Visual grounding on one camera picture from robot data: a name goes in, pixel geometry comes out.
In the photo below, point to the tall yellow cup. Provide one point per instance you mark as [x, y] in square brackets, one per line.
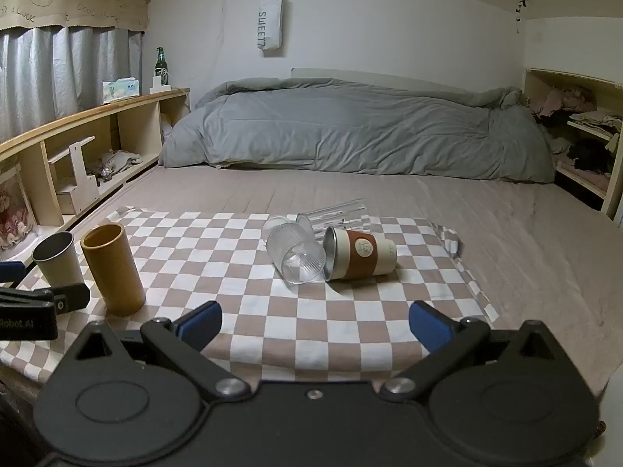
[114, 277]

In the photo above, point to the black clothes pile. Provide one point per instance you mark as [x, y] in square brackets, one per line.
[591, 155]

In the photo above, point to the white hanging tote bag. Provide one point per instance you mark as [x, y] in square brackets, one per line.
[269, 19]

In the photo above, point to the grey curtain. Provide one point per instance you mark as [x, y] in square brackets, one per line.
[48, 73]

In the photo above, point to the tissue box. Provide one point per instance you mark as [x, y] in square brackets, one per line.
[121, 91]

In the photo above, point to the long wooden bedside shelf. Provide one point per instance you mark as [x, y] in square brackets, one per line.
[73, 115]

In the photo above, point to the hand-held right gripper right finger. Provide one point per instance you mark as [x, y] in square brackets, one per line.
[431, 330]

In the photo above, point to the beige folded clothes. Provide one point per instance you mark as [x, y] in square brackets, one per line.
[596, 121]

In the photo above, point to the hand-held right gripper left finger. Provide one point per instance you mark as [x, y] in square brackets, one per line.
[200, 325]

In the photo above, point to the cream cup with brown sleeve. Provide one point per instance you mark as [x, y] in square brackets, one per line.
[361, 253]

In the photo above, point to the pink clothes pile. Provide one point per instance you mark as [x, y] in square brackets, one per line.
[559, 99]

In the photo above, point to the checkered beige white cloth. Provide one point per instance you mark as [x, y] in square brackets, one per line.
[219, 265]

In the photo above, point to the grey crumpled cloth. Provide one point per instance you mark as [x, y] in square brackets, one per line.
[119, 160]

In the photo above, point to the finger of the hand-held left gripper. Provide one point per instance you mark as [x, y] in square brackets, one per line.
[10, 272]
[70, 297]

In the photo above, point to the tall clear glass cup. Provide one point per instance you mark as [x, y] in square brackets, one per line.
[340, 216]

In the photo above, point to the brown paper valance with drawings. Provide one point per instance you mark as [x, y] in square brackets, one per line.
[73, 5]

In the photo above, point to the small white box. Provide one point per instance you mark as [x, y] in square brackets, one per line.
[156, 89]

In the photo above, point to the ribbed clear glass cup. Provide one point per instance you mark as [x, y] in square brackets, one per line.
[292, 249]

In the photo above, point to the wooden clothes shelf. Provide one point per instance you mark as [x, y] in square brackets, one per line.
[534, 82]

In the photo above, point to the green glass bottle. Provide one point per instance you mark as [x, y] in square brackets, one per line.
[160, 65]

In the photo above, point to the small wooden stand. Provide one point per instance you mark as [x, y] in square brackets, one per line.
[83, 181]

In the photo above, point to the grey duvet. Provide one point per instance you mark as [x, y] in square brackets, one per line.
[340, 131]

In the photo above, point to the black wall clip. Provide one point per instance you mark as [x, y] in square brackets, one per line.
[521, 6]

